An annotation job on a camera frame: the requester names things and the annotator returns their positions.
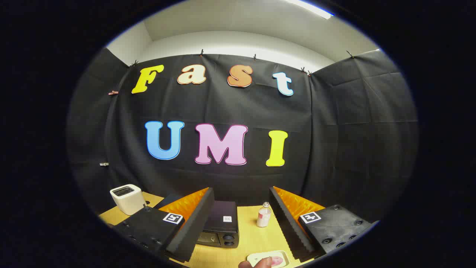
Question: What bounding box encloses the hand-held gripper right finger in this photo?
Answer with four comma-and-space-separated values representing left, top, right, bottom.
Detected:
269, 186, 372, 261

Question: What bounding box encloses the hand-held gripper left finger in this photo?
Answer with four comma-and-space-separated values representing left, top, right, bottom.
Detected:
112, 187, 215, 263

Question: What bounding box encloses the black toaster oven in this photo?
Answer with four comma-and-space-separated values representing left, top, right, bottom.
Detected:
154, 194, 239, 249

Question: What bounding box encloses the cream square plate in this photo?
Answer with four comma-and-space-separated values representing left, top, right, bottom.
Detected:
247, 250, 290, 268

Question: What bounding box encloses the white bread toaster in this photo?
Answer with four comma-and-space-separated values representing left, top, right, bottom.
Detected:
110, 184, 147, 216

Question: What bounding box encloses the clear bottle with pink label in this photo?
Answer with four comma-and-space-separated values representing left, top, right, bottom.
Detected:
257, 202, 272, 228

